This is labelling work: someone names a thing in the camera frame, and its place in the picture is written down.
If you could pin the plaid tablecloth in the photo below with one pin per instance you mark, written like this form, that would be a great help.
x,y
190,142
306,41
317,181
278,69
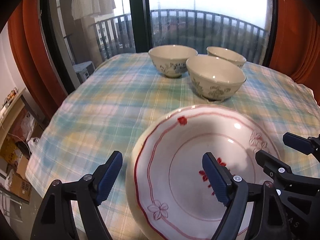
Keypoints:
x,y
112,105

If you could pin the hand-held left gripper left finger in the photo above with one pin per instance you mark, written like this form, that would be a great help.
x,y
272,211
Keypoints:
x,y
110,177

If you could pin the white plastic stool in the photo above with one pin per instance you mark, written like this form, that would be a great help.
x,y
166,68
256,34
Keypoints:
x,y
83,70

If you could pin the cream floral bowl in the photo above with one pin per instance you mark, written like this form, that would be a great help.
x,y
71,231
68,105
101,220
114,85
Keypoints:
x,y
172,55
230,56
215,72

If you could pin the clear plastic bag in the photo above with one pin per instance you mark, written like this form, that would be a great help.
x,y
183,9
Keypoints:
x,y
27,123

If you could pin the dark sliding door frame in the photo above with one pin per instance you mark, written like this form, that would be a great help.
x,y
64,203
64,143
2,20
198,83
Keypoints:
x,y
140,17

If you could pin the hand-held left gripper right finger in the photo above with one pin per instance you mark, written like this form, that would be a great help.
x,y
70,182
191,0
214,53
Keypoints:
x,y
216,180

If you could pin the orange curtain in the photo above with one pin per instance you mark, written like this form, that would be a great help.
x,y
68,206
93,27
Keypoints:
x,y
295,30
32,55

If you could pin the cardboard box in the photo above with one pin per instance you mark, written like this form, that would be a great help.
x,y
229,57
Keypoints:
x,y
21,187

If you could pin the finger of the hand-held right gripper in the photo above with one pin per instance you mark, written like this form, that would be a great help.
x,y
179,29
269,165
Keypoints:
x,y
272,165
297,142

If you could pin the dark balcony railing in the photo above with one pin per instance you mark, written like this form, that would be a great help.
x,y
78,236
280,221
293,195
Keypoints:
x,y
200,12

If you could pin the white plastic bag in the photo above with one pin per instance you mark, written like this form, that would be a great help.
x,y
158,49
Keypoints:
x,y
33,145

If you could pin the wooden shelf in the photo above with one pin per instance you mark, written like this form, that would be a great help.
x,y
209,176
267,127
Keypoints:
x,y
13,107

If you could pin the red trimmed white plate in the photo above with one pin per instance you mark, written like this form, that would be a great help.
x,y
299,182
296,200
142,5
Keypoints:
x,y
180,155

